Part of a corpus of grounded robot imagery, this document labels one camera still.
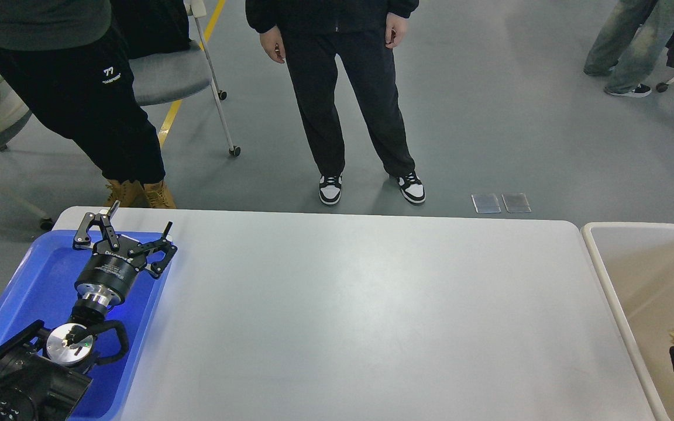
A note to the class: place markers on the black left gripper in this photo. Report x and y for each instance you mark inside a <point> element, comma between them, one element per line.
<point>109,270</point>

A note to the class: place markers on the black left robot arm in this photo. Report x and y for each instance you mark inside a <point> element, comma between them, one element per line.
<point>73,320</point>

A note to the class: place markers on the person's right hand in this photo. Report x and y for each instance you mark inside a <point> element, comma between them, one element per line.
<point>273,44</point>

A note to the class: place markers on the person's left hand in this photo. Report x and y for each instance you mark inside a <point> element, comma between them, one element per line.
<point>396,28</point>

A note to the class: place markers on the beige plastic bin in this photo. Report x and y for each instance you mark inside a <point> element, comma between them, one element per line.
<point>635,265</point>

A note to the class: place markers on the grey chair on wheels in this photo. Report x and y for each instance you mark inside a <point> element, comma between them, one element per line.
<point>168,77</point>

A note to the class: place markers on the person in tan boots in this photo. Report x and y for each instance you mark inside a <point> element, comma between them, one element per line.
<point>67,61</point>

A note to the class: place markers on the clear floor plate right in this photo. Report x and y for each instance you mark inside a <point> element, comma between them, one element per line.
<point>516,203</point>

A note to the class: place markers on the clear floor plate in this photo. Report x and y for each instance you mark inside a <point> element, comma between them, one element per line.
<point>516,203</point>
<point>486,203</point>

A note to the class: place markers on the clear floor plate left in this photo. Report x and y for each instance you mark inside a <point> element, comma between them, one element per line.
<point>486,203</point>

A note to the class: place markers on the person in jeans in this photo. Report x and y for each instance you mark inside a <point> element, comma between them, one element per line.
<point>628,45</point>

